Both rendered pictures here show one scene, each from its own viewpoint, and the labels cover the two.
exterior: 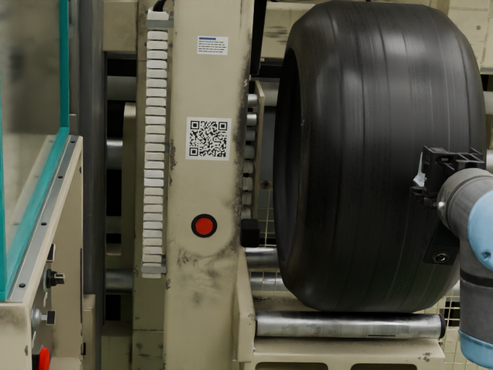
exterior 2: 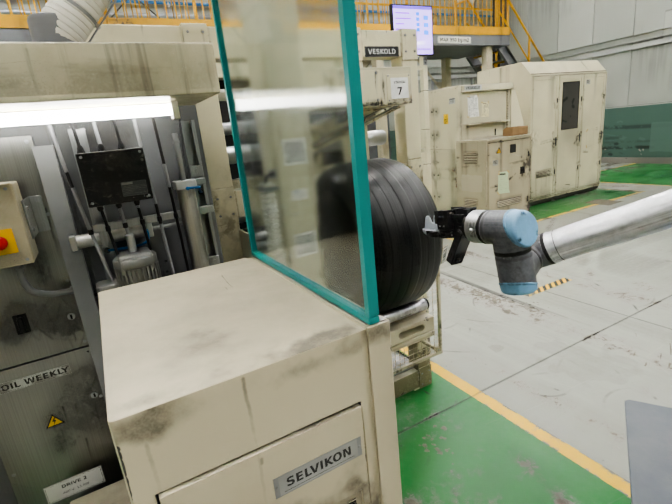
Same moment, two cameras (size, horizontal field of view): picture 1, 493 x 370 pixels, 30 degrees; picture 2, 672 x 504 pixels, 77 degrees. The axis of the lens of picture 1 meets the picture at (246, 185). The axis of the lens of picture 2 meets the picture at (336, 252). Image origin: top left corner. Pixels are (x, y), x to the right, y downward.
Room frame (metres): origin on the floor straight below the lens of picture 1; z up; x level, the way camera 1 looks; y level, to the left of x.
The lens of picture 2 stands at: (0.24, 0.50, 1.56)
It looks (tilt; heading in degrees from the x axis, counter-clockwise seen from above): 16 degrees down; 337
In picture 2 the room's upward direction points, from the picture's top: 6 degrees counter-clockwise
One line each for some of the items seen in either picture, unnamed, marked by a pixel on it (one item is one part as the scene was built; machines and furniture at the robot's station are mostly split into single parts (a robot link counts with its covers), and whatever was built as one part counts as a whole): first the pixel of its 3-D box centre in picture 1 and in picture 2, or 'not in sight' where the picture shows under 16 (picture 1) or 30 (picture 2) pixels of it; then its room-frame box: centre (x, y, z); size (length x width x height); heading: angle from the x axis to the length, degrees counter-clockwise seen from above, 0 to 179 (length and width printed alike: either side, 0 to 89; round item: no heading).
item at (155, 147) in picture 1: (158, 147); not in sight; (1.52, 0.16, 1.19); 0.05 x 0.04 x 0.48; 5
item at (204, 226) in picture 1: (204, 225); not in sight; (1.50, 0.07, 1.06); 0.03 x 0.02 x 0.03; 95
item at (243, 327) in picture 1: (240, 287); not in sight; (1.59, 0.00, 0.90); 0.40 x 0.03 x 0.10; 5
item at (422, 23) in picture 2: not in sight; (412, 31); (4.87, -2.73, 2.60); 0.60 x 0.05 x 0.55; 94
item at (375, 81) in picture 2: not in sight; (335, 92); (1.91, -0.27, 1.71); 0.61 x 0.25 x 0.15; 95
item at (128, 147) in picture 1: (134, 249); not in sight; (2.39, 0.30, 0.61); 0.33 x 0.06 x 0.86; 5
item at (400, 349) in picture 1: (340, 356); (388, 333); (1.46, -0.19, 0.84); 0.36 x 0.09 x 0.06; 95
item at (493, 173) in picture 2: not in sight; (494, 181); (4.94, -4.07, 0.62); 0.91 x 0.58 x 1.25; 94
